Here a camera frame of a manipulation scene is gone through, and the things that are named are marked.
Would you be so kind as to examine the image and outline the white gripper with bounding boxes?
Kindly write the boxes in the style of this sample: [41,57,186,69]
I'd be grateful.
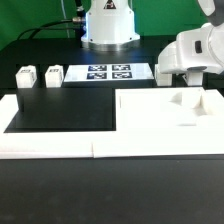
[158,23,224,74]

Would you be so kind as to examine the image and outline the white square table top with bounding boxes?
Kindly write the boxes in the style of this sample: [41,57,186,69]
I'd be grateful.
[116,87,224,131]

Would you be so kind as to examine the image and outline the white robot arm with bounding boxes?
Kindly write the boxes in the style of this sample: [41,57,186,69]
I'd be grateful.
[81,0,224,74]

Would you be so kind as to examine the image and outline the white sheet with fiducial markers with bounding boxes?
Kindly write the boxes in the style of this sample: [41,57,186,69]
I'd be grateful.
[64,63,154,83]

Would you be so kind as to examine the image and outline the white U-shaped obstacle fence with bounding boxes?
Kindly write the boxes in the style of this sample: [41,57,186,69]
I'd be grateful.
[0,94,224,159]

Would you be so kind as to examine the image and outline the black cable connector upright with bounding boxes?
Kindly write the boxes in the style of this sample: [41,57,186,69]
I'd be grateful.
[75,0,85,18]

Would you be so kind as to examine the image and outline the black cable thick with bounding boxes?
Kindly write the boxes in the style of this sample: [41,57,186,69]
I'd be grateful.
[17,17,86,40]

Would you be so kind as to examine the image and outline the thin white cable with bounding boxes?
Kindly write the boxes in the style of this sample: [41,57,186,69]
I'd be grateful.
[59,0,71,39]

